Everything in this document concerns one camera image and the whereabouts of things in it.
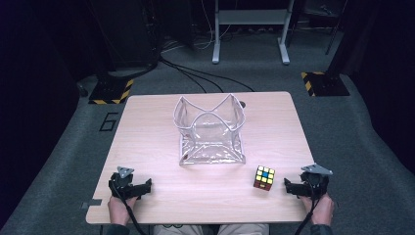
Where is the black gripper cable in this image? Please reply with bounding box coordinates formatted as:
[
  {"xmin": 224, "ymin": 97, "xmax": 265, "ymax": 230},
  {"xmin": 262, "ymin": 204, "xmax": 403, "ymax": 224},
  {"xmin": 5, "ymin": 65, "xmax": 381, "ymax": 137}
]
[
  {"xmin": 294, "ymin": 182, "xmax": 323, "ymax": 235},
  {"xmin": 109, "ymin": 178, "xmax": 149, "ymax": 235}
]

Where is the person's left hand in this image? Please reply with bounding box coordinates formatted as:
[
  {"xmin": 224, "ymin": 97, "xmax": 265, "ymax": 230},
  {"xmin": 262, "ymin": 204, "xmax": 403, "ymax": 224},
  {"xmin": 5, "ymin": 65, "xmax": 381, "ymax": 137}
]
[{"xmin": 107, "ymin": 194, "xmax": 138, "ymax": 226}]

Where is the person's right hand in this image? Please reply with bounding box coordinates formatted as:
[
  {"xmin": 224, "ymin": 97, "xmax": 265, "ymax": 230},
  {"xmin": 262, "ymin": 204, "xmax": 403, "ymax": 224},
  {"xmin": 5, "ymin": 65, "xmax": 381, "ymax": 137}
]
[{"xmin": 299, "ymin": 192, "xmax": 336, "ymax": 227}]

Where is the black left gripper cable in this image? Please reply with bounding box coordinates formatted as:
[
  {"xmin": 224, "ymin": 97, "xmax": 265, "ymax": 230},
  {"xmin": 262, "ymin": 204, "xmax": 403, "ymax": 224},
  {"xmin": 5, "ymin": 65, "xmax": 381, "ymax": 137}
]
[{"xmin": 109, "ymin": 178, "xmax": 149, "ymax": 235}]

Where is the black yellow striped base plate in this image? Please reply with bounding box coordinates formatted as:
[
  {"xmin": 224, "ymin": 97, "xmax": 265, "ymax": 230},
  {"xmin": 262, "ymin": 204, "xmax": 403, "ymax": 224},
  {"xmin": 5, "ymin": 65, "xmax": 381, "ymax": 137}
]
[
  {"xmin": 300, "ymin": 70, "xmax": 351, "ymax": 98},
  {"xmin": 88, "ymin": 77, "xmax": 135, "ymax": 106}
]

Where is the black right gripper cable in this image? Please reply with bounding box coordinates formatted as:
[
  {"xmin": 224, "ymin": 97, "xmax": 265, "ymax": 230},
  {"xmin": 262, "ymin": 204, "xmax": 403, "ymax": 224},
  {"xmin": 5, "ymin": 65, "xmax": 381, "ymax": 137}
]
[{"xmin": 294, "ymin": 182, "xmax": 323, "ymax": 235}]

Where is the grey table bracket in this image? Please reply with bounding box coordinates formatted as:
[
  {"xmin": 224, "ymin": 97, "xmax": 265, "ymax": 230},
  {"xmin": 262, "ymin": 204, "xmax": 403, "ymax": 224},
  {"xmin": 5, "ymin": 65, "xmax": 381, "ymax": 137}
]
[{"xmin": 80, "ymin": 198, "xmax": 103, "ymax": 211}]

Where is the dark cabinet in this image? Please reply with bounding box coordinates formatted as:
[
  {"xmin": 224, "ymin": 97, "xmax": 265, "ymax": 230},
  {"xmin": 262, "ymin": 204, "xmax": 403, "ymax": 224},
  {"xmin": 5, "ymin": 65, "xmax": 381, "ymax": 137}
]
[{"xmin": 86, "ymin": 0, "xmax": 162, "ymax": 72}]

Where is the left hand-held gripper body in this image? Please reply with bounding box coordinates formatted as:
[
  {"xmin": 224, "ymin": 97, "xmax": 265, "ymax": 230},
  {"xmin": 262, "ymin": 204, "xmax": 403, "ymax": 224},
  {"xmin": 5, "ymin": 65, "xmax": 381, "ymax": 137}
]
[{"xmin": 109, "ymin": 165, "xmax": 140, "ymax": 200}]

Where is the black stand pole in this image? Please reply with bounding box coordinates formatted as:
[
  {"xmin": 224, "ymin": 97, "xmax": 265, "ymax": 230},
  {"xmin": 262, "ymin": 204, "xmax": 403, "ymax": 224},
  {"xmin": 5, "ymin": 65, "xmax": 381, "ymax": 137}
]
[{"xmin": 325, "ymin": 0, "xmax": 353, "ymax": 76}]

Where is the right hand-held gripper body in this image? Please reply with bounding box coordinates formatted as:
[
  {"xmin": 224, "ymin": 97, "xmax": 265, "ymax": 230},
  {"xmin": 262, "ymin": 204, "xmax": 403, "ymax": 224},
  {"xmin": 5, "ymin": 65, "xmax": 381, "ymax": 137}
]
[{"xmin": 299, "ymin": 163, "xmax": 334, "ymax": 199}]

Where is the clear plastic storage bag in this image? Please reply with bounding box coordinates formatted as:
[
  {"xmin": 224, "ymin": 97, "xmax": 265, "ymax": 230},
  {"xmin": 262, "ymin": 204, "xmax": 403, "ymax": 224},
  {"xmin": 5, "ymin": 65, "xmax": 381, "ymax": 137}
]
[{"xmin": 172, "ymin": 93, "xmax": 247, "ymax": 167}]

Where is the person's right leg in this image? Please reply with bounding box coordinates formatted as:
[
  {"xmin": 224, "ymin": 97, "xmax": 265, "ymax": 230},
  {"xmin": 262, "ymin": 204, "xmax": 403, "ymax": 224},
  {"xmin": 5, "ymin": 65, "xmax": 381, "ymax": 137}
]
[{"xmin": 216, "ymin": 223, "xmax": 270, "ymax": 235}]

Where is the colourful puzzle cube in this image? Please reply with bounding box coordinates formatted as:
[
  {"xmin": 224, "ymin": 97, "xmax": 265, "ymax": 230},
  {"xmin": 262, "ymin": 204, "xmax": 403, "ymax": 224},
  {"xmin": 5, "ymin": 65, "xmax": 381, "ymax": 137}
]
[{"xmin": 253, "ymin": 164, "xmax": 276, "ymax": 192}]

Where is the white cable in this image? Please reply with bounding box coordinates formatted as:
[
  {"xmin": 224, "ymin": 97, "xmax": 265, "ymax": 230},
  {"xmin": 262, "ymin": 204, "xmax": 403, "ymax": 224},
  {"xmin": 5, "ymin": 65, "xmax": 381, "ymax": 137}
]
[{"xmin": 191, "ymin": 0, "xmax": 231, "ymax": 51}]

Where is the black floor cable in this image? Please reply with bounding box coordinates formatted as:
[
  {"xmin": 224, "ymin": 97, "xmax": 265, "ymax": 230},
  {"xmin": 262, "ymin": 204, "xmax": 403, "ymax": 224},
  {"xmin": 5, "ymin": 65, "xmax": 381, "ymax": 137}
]
[
  {"xmin": 160, "ymin": 59, "xmax": 225, "ymax": 94},
  {"xmin": 159, "ymin": 57, "xmax": 255, "ymax": 94}
]

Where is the white metal desk frame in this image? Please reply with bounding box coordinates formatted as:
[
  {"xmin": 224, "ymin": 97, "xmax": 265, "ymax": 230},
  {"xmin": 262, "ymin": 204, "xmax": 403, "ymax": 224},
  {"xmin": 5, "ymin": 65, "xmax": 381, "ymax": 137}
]
[{"xmin": 211, "ymin": 0, "xmax": 297, "ymax": 66}]

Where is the dark caster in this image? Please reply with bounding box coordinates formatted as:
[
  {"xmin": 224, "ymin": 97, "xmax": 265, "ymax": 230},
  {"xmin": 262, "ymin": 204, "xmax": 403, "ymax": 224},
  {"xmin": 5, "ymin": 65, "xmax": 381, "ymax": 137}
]
[{"xmin": 76, "ymin": 83, "xmax": 90, "ymax": 99}]

